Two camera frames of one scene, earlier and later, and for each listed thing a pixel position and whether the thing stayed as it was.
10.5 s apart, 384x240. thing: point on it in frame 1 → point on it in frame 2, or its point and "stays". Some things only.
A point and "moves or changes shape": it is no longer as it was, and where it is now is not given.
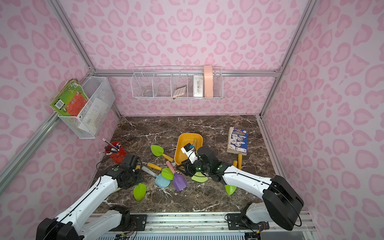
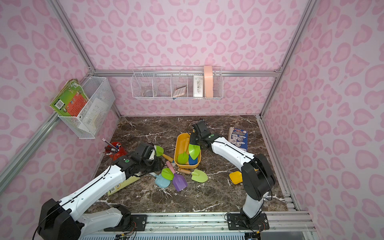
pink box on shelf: (208, 88) stays
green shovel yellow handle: (231, 189) moves or changes shape
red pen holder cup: (116, 151) stays
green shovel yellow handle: (139, 190) → (197, 175)
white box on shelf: (198, 85) stays
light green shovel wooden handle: (201, 177) → (183, 158)
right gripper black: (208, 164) → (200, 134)
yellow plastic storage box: (184, 139) stays
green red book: (70, 100) stays
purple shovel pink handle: (180, 181) stays
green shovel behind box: (158, 151) stays
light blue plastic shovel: (159, 180) stays
